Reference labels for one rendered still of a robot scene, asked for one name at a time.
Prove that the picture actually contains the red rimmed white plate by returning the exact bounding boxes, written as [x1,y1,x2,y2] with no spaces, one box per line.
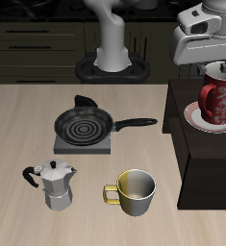
[183,100,226,135]

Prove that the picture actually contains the red patterned mug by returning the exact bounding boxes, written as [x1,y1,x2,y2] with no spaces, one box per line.
[197,61,226,126]

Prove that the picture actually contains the dark kitchen cupboards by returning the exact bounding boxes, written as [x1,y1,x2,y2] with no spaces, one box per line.
[0,0,195,86]

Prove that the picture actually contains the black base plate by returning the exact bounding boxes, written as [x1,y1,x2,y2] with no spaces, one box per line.
[74,52,151,82]

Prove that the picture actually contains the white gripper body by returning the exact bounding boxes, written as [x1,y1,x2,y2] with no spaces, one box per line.
[169,27,226,67]

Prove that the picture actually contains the black frying pan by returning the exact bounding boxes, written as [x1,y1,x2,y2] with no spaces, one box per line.
[53,106,159,147]

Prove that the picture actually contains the dark wooden cabinet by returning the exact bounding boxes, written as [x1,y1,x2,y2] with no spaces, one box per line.
[162,78,226,211]

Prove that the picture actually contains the silver moka pot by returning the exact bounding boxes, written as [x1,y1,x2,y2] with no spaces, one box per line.
[21,159,78,212]

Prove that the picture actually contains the dark grey stove plate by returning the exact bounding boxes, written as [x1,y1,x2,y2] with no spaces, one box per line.
[53,132,113,156]

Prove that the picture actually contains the yellow and white mug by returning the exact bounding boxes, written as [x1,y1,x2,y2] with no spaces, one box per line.
[102,168,158,217]

